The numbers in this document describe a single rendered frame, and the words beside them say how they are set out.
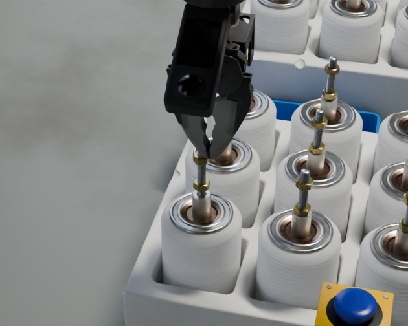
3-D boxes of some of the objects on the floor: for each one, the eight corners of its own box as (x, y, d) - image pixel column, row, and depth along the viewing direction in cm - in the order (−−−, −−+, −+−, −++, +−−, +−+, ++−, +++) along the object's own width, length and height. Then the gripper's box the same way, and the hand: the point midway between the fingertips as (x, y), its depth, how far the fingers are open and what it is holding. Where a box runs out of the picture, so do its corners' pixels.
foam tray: (457, 54, 186) (473, -29, 175) (451, 175, 156) (469, 85, 145) (263, 31, 193) (267, -50, 182) (221, 142, 164) (223, 54, 152)
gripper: (267, -39, 96) (259, 129, 109) (181, -47, 97) (183, 119, 111) (253, 1, 89) (246, 174, 103) (160, -9, 91) (166, 164, 104)
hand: (208, 152), depth 104 cm, fingers closed
